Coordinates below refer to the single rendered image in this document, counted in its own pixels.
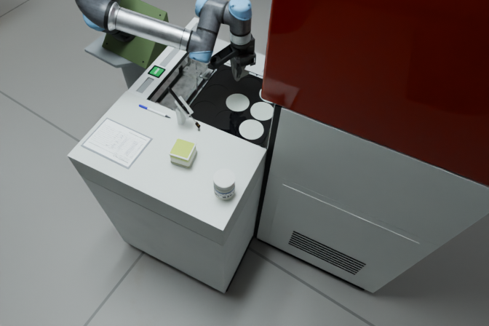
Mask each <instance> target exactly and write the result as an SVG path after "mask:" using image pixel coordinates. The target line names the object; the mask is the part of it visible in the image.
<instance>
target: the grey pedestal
mask: <svg viewBox="0 0 489 326"><path fill-rule="evenodd" d="M105 36H106V33H105V34H103V35H102V36H101V37H100V38H98V39H97V40H95V41H94V42H93V43H91V44H90V45H89V46H87V47H86V48H84V50H85V52H87V53H89V54H91V55H93V56H94V57H96V58H98V59H100V60H102V61H104V62H105V63H107V64H109V65H112V66H113V67H115V68H122V72H123V74H124V79H125V81H126V84H127V88H128V89H129V88H130V87H131V86H132V85H133V84H134V83H135V82H136V81H137V80H138V79H139V78H140V76H141V75H142V74H143V73H144V72H145V71H146V70H147V69H145V68H143V67H141V66H139V65H137V64H135V63H133V62H131V61H129V60H127V59H125V58H123V57H121V56H119V55H117V54H115V53H113V52H111V51H109V50H107V49H106V48H104V47H102V45H103V41H104V38H105Z"/></svg>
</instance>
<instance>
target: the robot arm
mask: <svg viewBox="0 0 489 326"><path fill-rule="evenodd" d="M75 2H76V4H77V6H78V8H79V9H80V11H81V12H82V14H83V18H84V21H85V23H86V24H87V25H88V26H89V27H90V28H92V29H95V30H96V31H102V32H104V33H109V34H111V35H112V36H113V37H114V38H115V39H117V40H119V41H123V42H128V41H131V40H133V39H134V38H135V36H139V37H142V38H144V39H148V40H151V41H155V42H158V43H160V44H164V45H167V46H170V47H174V48H176V49H180V50H183V51H186V52H189V57H190V58H191V59H193V60H197V61H199V62H203V63H208V62H210V63H211V65H212V67H213V68H214V69H217V68H219V67H220V66H222V65H223V64H224V63H226V62H228V61H229V60H230V63H231V70H232V74H233V77H234V79H235V80H236V81H239V80H240V79H241V78H242V77H244V76H246V75H248V74H249V73H250V71H246V70H245V68H246V66H247V65H250V66H252V65H255V64H256V53H255V38H254V37H253V35H252V34H251V19H252V5H251V2H250V0H230V1H225V0H197V1H196V5H195V7H196V8H195V13H196V16H198V17H199V22H198V26H197V28H196V31H192V30H189V29H187V28H183V27H180V26H178V25H174V24H172V23H168V22H165V21H163V20H159V19H156V18H154V17H149V16H147V15H143V14H140V13H138V12H134V11H132V10H129V9H125V8H123V7H120V6H119V5H120V2H121V0H75ZM221 23H222V24H225V25H229V28H230V40H231V43H230V44H229V45H228V46H226V47H224V48H223V49H222V50H221V51H219V52H217V53H216V54H214V55H213V56H212V53H213V50H214V46H215V42H216V39H217V36H218V32H219V29H220V24H221ZM254 58H255V62H254Z"/></svg>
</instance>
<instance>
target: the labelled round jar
mask: <svg viewBox="0 0 489 326"><path fill-rule="evenodd" d="M213 185H214V193H215V196H216V197H217V198H218V199H220V200H228V199H230V198H231V197H232V196H233V195H234V192H235V175H234V173H233V172H232V171H231V170H229V169H220V170H218V171H217V172H215V174H214V176H213Z"/></svg>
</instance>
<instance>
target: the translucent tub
mask: <svg viewBox="0 0 489 326"><path fill-rule="evenodd" d="M196 153H197V150H196V143H195V142H191V141H189V140H184V139H182V138H176V140H175V142H174V143H173V145H172V148H171V149H170V151H169V153H168V154H169V155H170V159H171V160H170V162H171V163H173V164H176V165H179V166H181V167H185V168H188V169H189V168H190V166H191V164H192V162H193V160H194V158H195V156H196Z"/></svg>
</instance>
